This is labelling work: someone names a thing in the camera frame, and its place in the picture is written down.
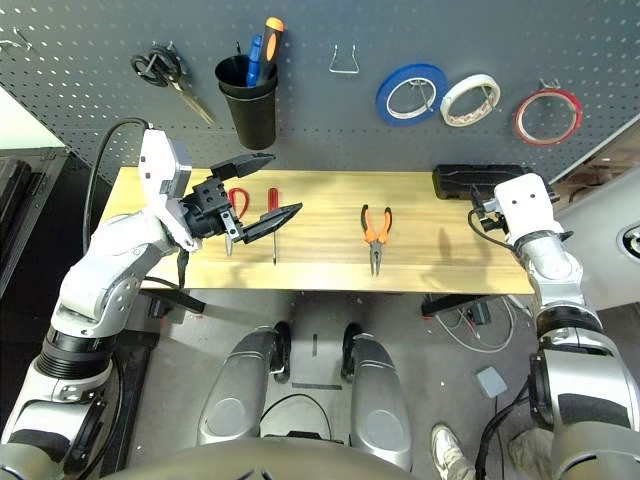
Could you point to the silver right robot leg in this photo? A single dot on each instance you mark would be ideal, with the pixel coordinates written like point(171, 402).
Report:
point(380, 400)

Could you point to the silver tape hook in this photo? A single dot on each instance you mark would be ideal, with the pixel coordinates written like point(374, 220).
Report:
point(422, 95)

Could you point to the black plastic cup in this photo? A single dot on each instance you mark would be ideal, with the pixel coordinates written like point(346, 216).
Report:
point(255, 120)

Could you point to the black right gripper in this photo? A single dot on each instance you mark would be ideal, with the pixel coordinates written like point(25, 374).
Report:
point(492, 215)

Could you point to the light grey cabinet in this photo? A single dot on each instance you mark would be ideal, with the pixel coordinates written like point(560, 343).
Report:
point(600, 250)

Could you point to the silver robot leg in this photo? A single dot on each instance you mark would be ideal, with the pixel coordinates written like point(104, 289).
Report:
point(235, 390)
point(380, 400)

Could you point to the black flat tool case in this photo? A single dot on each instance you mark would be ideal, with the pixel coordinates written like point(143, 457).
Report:
point(465, 180)

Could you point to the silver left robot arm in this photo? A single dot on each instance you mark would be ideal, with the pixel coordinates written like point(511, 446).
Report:
point(100, 260)

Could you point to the camouflage trouser leg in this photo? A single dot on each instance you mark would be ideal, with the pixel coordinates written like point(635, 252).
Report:
point(530, 450)
point(462, 465)

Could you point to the red tape roll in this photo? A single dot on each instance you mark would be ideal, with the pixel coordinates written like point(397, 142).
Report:
point(518, 122)

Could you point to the silver left robot leg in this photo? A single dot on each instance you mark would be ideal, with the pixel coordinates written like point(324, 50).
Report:
point(235, 390)

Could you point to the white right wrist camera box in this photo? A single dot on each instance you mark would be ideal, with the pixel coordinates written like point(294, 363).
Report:
point(525, 205)

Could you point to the white sneaker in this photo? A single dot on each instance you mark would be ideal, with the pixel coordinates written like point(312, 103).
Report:
point(442, 440)

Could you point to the orange black needle-nose pliers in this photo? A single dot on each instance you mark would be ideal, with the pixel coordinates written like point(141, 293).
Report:
point(375, 240)

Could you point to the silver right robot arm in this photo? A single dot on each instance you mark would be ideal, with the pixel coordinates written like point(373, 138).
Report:
point(555, 270)

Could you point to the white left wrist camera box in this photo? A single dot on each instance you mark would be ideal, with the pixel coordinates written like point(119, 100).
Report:
point(155, 160)

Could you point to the olive grey robot torso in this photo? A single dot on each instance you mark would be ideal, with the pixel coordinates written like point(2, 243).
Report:
point(250, 462)

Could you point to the black equipment cart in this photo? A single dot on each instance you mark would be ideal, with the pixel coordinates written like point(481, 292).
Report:
point(30, 300)

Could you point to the silver double pegboard hook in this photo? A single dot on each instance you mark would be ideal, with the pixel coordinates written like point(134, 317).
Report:
point(12, 42)

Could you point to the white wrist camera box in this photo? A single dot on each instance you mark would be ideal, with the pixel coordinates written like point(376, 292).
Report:
point(525, 205)
point(155, 160)

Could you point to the black power adapter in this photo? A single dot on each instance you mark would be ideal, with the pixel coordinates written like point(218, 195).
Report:
point(480, 312)

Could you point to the blue tape roll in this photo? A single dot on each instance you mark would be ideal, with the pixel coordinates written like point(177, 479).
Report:
point(382, 107)

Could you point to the grey foot pedal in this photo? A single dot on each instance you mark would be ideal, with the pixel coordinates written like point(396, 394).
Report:
point(490, 382)

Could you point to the white tape roll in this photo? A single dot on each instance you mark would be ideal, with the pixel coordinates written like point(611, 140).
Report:
point(475, 78)

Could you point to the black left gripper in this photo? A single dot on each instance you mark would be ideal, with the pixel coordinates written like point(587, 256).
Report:
point(210, 210)

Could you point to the dark grey pegboard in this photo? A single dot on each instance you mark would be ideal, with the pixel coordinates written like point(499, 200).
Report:
point(350, 125)

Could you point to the black ribbed plastic case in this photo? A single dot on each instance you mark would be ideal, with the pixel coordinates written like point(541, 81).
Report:
point(20, 200)

